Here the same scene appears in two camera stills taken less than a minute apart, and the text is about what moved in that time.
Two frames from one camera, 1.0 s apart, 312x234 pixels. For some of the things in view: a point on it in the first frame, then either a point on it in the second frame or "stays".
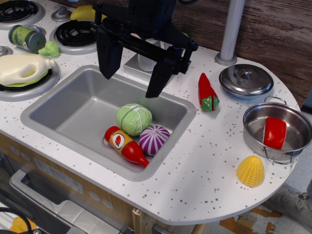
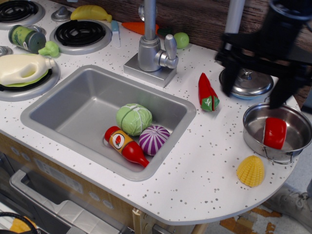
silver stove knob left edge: (5, 50) stays
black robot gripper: (149, 25) → (266, 54)
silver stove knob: (62, 15) stays
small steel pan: (299, 131) stays
